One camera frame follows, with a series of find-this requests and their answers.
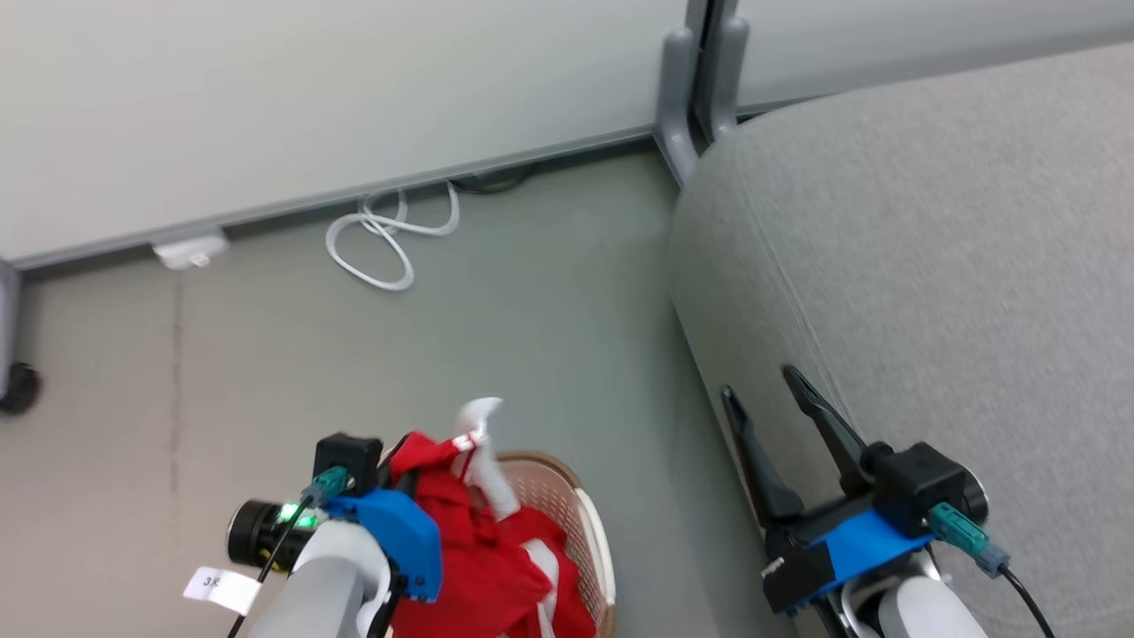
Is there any white power adapter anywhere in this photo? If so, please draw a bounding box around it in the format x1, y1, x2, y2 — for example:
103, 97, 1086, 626
151, 231, 230, 272

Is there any wide white partition panel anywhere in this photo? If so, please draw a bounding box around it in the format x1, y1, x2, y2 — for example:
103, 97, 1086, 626
0, 0, 694, 268

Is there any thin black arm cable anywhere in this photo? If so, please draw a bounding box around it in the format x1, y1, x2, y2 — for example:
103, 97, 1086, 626
999, 567, 1060, 638
225, 496, 313, 638

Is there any grey fabric sofa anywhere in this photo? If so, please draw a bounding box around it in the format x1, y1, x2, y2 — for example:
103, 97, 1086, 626
668, 40, 1134, 638

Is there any teal left camera connector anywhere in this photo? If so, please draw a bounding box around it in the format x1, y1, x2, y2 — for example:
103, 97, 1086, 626
299, 466, 352, 511

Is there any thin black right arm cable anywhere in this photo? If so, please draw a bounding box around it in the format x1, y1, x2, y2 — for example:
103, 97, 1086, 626
999, 567, 1060, 638

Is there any black floor cable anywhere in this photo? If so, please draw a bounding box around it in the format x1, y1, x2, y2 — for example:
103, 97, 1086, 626
451, 164, 533, 195

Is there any white paper tag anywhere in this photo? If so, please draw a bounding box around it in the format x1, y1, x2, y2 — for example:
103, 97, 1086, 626
183, 566, 263, 618

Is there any red and white garment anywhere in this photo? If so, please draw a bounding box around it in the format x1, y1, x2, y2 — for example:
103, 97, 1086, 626
381, 397, 597, 638

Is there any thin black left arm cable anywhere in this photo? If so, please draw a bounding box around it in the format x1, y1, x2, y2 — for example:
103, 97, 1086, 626
225, 496, 313, 638

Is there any cream plastic laundry basket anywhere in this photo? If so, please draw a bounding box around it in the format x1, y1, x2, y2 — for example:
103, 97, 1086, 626
492, 451, 617, 638

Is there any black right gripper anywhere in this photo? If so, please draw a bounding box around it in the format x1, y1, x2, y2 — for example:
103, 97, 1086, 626
720, 365, 876, 556

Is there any narrow white partition panel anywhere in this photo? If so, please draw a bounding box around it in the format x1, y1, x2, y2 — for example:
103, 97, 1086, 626
734, 0, 1134, 114

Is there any teal right camera connector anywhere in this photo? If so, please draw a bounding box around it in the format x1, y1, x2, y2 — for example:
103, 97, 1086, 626
928, 502, 1012, 580

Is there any coiled white cable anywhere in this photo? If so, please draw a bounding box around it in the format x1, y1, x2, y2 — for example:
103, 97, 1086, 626
325, 181, 462, 292

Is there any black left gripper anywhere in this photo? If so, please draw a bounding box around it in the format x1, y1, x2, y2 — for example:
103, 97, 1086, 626
228, 500, 321, 569

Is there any black caster wheel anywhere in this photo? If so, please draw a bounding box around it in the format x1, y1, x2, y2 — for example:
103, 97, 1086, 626
0, 361, 43, 416

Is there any grey partition foot with caster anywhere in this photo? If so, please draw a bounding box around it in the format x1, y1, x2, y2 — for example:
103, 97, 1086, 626
0, 261, 24, 400

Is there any blue right camera mount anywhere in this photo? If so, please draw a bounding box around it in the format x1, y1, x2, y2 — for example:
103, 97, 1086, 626
761, 509, 936, 618

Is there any teal camera connector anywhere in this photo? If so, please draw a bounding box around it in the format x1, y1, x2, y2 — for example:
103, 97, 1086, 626
299, 466, 352, 511
928, 502, 1012, 580

